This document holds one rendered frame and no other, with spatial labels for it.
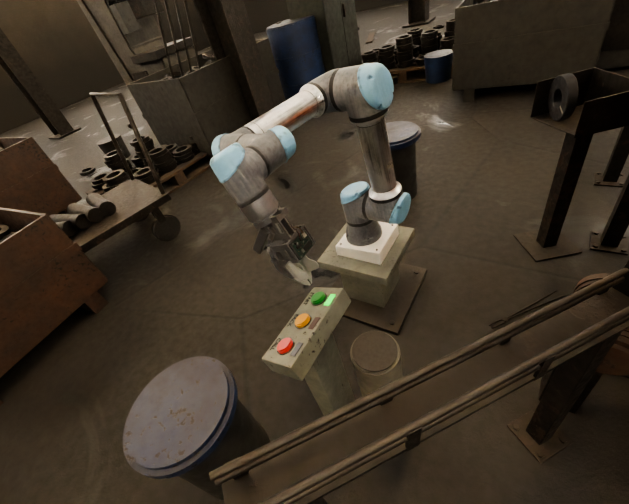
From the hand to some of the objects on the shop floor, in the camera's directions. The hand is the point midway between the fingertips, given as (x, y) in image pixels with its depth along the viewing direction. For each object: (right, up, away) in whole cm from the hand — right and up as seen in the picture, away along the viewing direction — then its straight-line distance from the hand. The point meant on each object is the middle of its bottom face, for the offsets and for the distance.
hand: (305, 280), depth 80 cm
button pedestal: (+13, -54, +37) cm, 67 cm away
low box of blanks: (-172, -45, +114) cm, 211 cm away
